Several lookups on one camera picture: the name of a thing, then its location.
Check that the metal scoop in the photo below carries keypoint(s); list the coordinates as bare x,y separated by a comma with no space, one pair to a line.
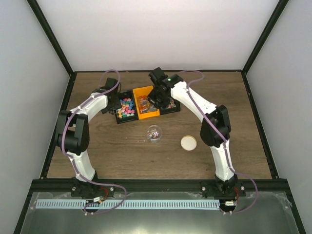
151,108

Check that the black bin with star candies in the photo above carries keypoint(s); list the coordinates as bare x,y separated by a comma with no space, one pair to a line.
128,110

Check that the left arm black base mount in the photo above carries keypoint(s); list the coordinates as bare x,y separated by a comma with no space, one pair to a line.
89,190

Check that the black bin with swirl lollipops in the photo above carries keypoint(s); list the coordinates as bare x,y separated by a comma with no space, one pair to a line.
173,106

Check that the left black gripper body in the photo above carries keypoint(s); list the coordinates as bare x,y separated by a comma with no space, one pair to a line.
112,107

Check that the round white jar lid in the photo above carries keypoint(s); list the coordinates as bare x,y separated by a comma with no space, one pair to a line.
188,143

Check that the yellow bin with lollipops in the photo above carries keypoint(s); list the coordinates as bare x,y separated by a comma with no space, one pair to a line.
141,100

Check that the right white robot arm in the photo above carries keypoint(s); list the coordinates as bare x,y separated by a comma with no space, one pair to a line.
215,122

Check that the light blue slotted cable duct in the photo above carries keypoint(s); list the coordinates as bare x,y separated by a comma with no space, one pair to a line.
136,204

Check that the clear plastic jar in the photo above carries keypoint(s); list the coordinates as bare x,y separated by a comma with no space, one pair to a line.
154,133

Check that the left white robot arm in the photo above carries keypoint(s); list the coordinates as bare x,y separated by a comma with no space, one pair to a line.
72,131

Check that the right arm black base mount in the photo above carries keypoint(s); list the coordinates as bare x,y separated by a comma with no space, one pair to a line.
222,189

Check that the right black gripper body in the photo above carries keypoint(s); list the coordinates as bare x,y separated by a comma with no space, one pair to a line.
158,99

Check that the black aluminium frame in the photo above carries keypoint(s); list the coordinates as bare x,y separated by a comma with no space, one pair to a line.
247,133

